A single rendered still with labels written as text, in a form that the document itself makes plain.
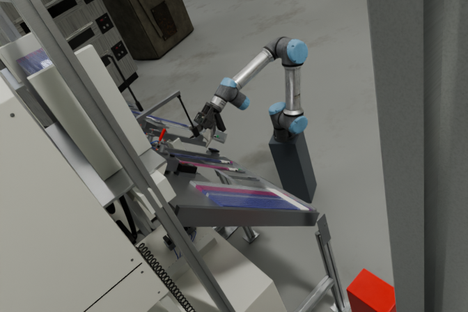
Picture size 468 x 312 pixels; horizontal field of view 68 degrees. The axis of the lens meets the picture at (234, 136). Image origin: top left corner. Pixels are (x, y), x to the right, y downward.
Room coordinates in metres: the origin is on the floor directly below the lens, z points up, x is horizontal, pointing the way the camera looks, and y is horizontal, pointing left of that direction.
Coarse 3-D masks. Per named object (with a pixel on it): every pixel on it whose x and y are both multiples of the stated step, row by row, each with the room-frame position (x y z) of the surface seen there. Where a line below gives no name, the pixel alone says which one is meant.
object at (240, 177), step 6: (198, 156) 1.51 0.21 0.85; (204, 162) 1.43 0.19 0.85; (210, 162) 1.43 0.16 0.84; (216, 162) 1.46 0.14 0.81; (234, 168) 1.44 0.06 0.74; (222, 174) 1.29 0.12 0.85; (228, 174) 1.29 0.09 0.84; (234, 174) 1.31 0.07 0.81; (240, 174) 1.34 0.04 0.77; (246, 174) 1.37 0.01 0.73; (234, 180) 1.21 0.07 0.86; (240, 180) 1.22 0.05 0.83; (246, 180) 1.25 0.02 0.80; (252, 180) 1.28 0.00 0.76; (258, 180) 1.29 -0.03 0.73; (252, 186) 1.18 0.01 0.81; (258, 186) 1.20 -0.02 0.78; (264, 186) 1.23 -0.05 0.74
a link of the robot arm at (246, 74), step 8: (272, 40) 1.80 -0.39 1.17; (264, 48) 1.79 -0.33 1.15; (272, 48) 1.77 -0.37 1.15; (256, 56) 1.78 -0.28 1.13; (264, 56) 1.76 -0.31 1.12; (272, 56) 1.75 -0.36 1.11; (248, 64) 1.76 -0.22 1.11; (256, 64) 1.74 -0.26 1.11; (264, 64) 1.74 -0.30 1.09; (240, 72) 1.73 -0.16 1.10; (248, 72) 1.72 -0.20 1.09; (256, 72) 1.73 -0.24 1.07; (240, 80) 1.70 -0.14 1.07; (248, 80) 1.71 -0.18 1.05; (240, 88) 1.69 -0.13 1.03
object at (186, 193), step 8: (168, 176) 1.05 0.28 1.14; (176, 176) 1.07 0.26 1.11; (200, 176) 1.14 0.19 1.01; (176, 184) 0.98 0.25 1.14; (184, 184) 1.00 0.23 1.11; (176, 192) 0.90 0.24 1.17; (184, 192) 0.91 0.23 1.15; (192, 192) 0.93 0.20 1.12; (200, 192) 0.95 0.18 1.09; (176, 200) 0.83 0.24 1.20; (184, 200) 0.84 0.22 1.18; (192, 200) 0.86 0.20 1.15; (200, 200) 0.87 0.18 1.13; (208, 200) 0.89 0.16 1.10
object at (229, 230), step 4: (168, 140) 1.79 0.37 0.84; (172, 140) 1.77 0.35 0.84; (176, 140) 1.76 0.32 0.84; (172, 144) 1.74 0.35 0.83; (176, 144) 1.75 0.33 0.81; (180, 144) 1.76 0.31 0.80; (176, 148) 1.74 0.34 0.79; (180, 148) 1.76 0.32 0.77; (184, 148) 1.77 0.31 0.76; (224, 228) 1.74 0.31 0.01; (228, 228) 1.73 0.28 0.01; (232, 228) 1.72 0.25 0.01; (236, 228) 1.70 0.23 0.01; (220, 232) 1.73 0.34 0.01; (224, 232) 1.71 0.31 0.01; (228, 232) 1.70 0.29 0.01; (232, 232) 1.69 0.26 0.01; (224, 236) 1.68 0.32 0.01; (228, 236) 1.66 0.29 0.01
